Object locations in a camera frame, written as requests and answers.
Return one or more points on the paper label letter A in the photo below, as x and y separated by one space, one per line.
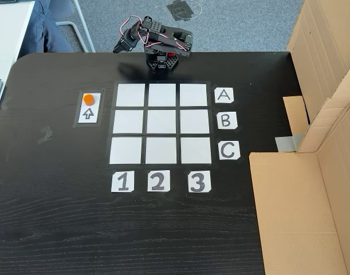
224 95

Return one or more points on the round orange token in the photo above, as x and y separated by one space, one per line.
88 99

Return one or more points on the paper label number 1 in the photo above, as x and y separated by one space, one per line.
122 181

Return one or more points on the black floor tape patch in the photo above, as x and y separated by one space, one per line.
180 10

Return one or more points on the paper label letter C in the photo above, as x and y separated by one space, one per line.
229 150

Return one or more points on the grey duct tape piece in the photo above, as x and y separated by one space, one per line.
286 143

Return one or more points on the white grid sheet black tape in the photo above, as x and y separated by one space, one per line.
161 121

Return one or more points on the person's leg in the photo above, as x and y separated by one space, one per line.
45 31

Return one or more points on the paper label letter B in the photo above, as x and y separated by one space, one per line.
227 120

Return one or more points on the chair with white frame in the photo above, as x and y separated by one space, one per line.
63 5

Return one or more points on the paper label number 2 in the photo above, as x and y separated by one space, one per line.
158 180

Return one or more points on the black device on table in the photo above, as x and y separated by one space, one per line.
11 1

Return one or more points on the paper label number 3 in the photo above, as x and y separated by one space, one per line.
199 181

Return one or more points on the clear tape scraps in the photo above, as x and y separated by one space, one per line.
45 135

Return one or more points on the white side table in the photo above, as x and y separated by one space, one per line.
5 34

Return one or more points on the white arrow paper sheet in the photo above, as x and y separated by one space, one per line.
88 114

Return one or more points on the brown cardboard screen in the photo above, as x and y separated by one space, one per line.
320 57
292 215

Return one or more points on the red black table clamp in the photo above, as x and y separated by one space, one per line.
171 54

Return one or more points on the clear tape scrap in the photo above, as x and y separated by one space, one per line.
6 103

